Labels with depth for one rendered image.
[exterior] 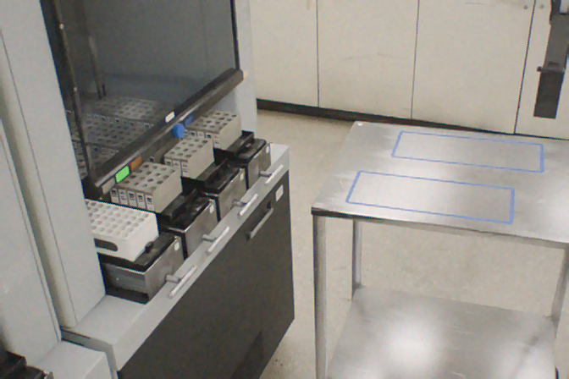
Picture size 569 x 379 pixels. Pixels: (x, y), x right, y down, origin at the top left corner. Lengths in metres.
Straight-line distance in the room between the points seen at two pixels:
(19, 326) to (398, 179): 0.85
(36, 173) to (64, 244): 0.16
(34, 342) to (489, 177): 1.01
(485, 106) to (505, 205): 2.01
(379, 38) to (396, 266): 1.31
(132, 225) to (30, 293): 0.26
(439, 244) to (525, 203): 1.29
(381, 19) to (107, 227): 2.33
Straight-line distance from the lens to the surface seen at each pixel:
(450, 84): 3.48
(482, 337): 1.98
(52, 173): 1.21
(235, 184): 1.62
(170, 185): 1.50
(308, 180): 3.19
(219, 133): 1.68
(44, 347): 1.31
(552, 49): 0.96
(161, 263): 1.39
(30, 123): 1.16
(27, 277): 1.22
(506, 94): 3.45
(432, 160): 1.66
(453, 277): 2.63
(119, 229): 1.39
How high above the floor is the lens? 1.60
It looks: 31 degrees down
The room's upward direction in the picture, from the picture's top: 3 degrees counter-clockwise
